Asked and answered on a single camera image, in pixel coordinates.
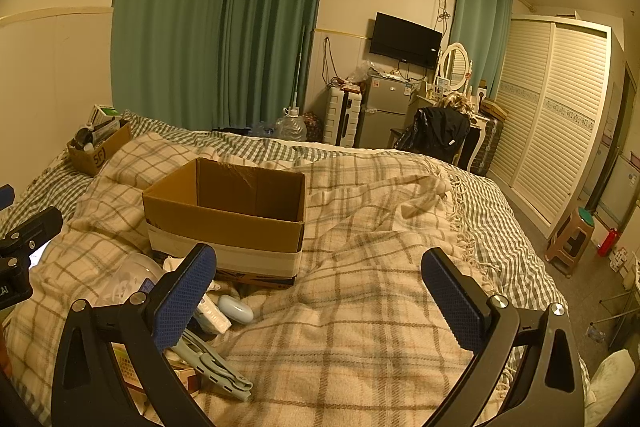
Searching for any blond fuzzy wig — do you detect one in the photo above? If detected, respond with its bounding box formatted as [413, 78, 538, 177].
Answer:
[440, 91, 476, 112]

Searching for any red fire extinguisher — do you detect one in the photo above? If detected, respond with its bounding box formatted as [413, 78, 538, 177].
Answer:
[596, 229, 623, 258]

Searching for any white packet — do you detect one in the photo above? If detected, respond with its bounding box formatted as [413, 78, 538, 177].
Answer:
[197, 292, 233, 335]

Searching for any green and white carton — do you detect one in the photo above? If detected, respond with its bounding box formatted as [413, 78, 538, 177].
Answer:
[91, 104, 123, 122]

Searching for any large clear water bottle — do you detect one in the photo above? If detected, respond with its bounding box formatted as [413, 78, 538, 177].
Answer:
[274, 106, 307, 142]

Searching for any white pillow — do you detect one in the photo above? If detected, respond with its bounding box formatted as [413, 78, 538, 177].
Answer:
[582, 349, 636, 427]

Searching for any grey-blue plastic clamp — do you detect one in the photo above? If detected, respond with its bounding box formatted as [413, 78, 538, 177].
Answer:
[172, 329, 254, 403]

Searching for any large taped cardboard box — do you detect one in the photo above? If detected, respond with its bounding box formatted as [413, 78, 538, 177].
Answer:
[142, 158, 307, 289]

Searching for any lit phone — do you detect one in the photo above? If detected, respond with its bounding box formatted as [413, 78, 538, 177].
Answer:
[27, 239, 53, 270]

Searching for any small brown box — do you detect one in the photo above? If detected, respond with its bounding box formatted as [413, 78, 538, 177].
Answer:
[125, 367, 201, 408]

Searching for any grey small fridge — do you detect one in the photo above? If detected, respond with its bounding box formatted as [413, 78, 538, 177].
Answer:
[355, 74, 416, 148]

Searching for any white louvred wardrobe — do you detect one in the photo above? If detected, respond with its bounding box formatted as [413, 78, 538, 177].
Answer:
[487, 14, 613, 238]

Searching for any white ribbed suitcase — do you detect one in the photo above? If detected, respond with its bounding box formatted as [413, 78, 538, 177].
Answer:
[322, 87, 362, 146]

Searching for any white dressing table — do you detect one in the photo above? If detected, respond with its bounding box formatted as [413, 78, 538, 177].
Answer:
[415, 92, 493, 170]

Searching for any brown checked suitcase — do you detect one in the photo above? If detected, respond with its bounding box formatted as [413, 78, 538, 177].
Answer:
[470, 114, 505, 178]

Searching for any brown plastic stool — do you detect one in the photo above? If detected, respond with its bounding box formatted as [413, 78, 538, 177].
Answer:
[545, 207, 596, 278]

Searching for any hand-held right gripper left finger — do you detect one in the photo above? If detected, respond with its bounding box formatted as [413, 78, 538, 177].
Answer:
[51, 243, 218, 427]

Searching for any small cardboard box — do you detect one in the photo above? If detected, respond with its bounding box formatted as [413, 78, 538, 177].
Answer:
[67, 122, 133, 178]

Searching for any white oval mirror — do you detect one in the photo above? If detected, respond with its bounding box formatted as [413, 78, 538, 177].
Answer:
[439, 42, 472, 90]

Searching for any small yellow box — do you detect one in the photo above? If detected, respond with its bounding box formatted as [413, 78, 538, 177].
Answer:
[110, 342, 138, 388]

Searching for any black jacket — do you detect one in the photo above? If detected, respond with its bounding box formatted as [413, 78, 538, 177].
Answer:
[395, 106, 472, 165]

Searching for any black wall television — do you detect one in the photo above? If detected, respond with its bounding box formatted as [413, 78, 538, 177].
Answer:
[370, 12, 443, 70]

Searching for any white pole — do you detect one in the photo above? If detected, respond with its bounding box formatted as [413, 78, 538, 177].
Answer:
[292, 24, 307, 108]

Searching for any clear plastic bag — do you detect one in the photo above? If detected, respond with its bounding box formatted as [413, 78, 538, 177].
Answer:
[350, 61, 373, 85]

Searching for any beige plaid blanket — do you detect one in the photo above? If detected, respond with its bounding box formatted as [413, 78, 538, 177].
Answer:
[10, 132, 516, 427]

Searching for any light blue earbuds case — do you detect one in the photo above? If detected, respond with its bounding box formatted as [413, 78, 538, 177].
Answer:
[217, 294, 256, 323]

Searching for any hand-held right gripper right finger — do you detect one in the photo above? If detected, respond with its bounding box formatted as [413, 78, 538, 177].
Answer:
[421, 248, 588, 427]

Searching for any white bowl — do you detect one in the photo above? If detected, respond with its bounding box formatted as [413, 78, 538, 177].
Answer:
[95, 254, 168, 308]

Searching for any dark patterned bag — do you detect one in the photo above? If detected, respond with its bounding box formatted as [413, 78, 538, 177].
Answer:
[300, 113, 323, 142]

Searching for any white cloth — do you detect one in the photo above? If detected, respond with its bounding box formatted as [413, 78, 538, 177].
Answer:
[162, 254, 190, 274]

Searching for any green curtain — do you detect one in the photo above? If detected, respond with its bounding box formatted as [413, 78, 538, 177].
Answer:
[111, 0, 238, 132]
[220, 0, 332, 140]
[450, 0, 515, 102]

